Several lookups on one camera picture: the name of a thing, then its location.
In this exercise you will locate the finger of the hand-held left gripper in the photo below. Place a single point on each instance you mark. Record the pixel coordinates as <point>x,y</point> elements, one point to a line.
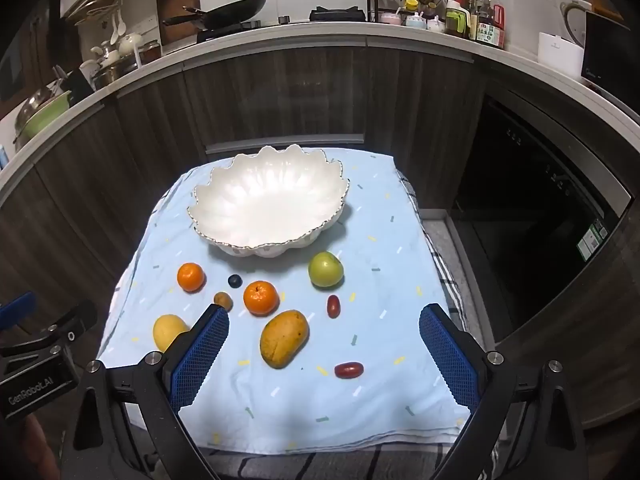
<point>17,305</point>
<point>75,322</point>

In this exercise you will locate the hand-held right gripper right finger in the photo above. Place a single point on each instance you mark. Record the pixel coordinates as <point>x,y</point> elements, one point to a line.
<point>447,360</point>

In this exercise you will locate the large dark sauce bottle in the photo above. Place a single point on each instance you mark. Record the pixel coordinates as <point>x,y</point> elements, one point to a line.
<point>492,25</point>

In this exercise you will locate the black built-in dishwasher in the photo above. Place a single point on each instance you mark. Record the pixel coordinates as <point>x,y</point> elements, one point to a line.
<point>540,220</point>

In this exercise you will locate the white scalloped ceramic bowl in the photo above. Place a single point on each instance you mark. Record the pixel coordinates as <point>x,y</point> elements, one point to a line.
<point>265,195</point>

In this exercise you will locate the black knife block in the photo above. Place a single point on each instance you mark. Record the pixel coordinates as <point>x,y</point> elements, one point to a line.
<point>77,85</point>

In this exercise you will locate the light blue patterned cloth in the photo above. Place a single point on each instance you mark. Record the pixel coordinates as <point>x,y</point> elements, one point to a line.
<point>300,410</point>

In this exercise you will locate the steel pot lid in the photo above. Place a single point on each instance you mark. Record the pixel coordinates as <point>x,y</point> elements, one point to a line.
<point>27,107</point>

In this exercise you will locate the white ceramic condiment jar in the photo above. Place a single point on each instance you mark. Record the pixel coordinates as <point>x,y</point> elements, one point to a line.
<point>415,21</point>
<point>390,18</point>
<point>436,24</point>

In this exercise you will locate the wooden wall rack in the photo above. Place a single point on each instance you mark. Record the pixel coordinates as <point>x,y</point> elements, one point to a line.
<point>95,2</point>

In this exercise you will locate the green sticker label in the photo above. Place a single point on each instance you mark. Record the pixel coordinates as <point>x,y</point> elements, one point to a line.
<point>592,240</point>

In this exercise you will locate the brown longan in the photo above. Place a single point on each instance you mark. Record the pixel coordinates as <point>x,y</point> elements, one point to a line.
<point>223,301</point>

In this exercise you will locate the yellow cap bottle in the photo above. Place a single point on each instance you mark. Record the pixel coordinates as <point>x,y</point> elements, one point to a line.
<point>411,6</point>

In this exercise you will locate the glass jar with dark contents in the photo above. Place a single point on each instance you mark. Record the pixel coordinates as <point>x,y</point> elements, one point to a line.
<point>150,52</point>

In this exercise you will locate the green basin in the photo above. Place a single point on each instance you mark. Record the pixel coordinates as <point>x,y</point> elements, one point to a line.
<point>47,110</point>

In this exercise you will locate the white rice cooker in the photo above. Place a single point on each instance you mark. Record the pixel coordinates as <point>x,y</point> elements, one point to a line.
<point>570,17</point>

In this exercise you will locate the white hanging spoon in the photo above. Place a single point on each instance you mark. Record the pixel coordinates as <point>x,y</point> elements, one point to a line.
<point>122,24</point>
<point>114,35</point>

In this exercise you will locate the green oil bottle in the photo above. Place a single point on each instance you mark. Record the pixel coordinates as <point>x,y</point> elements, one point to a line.
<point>456,22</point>

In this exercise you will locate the black countertop appliance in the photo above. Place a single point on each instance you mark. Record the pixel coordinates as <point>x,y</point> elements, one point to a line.
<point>605,50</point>

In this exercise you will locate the white mug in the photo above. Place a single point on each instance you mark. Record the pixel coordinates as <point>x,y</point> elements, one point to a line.
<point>89,70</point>

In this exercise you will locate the small white teapot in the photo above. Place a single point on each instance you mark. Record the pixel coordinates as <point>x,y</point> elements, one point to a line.
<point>106,55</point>

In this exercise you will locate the wooden cutting board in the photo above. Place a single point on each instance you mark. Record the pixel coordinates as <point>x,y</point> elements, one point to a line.
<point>175,5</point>

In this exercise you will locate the orange mandarin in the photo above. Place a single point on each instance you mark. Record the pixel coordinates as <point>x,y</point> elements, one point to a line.
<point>191,277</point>
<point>260,298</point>

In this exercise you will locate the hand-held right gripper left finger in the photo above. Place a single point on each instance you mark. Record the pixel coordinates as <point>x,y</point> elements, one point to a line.
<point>200,360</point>

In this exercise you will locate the black gas stove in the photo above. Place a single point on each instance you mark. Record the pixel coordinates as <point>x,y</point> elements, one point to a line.
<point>337,14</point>

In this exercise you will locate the steel pot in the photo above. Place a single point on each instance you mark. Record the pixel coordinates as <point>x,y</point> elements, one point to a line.
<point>112,74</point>

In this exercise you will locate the dark blueberry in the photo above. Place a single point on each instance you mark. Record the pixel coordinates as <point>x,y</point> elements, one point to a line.
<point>234,280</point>

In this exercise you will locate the black wok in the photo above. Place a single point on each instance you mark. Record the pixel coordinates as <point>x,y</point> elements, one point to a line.
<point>235,12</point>

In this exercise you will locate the red cherry tomato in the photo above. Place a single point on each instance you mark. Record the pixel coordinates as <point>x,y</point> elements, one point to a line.
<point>333,306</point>
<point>348,370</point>

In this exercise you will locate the yellow lemon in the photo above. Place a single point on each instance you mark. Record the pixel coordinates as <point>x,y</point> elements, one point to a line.
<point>167,332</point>

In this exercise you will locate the dark wood kitchen cabinet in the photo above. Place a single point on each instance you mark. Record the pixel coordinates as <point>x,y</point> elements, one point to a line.
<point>280,95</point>

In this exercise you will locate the yellow mango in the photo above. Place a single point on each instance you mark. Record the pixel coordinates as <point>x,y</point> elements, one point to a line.
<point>284,338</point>

